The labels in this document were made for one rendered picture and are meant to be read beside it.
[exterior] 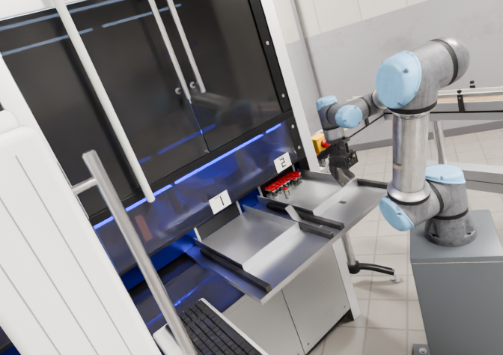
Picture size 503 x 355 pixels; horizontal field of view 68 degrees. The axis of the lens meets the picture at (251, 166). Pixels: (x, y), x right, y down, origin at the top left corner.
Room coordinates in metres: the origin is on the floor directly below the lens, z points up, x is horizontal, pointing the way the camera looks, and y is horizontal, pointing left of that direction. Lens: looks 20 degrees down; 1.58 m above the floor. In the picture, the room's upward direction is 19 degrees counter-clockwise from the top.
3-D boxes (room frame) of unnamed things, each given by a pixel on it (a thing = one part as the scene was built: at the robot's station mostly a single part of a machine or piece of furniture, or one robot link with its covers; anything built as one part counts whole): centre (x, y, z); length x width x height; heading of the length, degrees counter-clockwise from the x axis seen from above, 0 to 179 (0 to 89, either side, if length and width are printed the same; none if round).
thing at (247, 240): (1.23, 0.11, 0.90); 0.34 x 0.26 x 0.04; 32
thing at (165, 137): (1.22, 0.33, 1.50); 0.47 x 0.01 x 0.59; 122
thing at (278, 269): (1.26, -0.07, 0.87); 0.70 x 0.48 x 0.02; 122
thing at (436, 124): (1.86, -1.02, 0.46); 0.09 x 0.09 x 0.77; 32
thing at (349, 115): (1.21, -0.37, 1.21); 0.11 x 0.11 x 0.08; 13
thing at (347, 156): (1.29, -0.33, 1.06); 0.09 x 0.08 x 0.12; 32
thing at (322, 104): (1.30, -0.33, 1.21); 0.09 x 0.08 x 0.11; 13
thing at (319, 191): (1.41, -0.18, 0.90); 0.34 x 0.26 x 0.04; 32
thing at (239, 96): (1.45, -0.05, 1.50); 0.43 x 0.01 x 0.59; 122
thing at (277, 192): (1.50, -0.12, 0.90); 0.18 x 0.02 x 0.05; 122
